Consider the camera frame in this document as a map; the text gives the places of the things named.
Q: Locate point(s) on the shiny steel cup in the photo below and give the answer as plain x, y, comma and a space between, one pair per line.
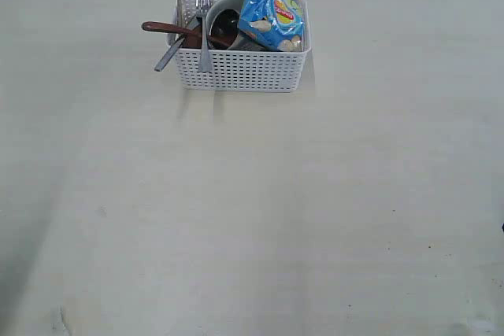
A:
225, 27

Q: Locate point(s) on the white perforated plastic basket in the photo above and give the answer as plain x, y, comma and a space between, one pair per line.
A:
242, 70

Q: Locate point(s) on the brown wooden bowl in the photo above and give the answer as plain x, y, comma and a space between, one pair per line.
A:
194, 41

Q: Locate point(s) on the blue Lay's chips bag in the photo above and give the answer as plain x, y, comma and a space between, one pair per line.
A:
277, 25

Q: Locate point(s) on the white ceramic bowl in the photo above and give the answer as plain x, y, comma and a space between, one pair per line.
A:
216, 8

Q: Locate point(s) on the silver metal fork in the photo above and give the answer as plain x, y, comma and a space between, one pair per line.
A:
205, 63

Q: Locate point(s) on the silver metal knife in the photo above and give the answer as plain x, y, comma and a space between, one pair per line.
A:
169, 54

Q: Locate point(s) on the brown wooden spoon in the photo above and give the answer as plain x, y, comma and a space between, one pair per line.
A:
160, 27

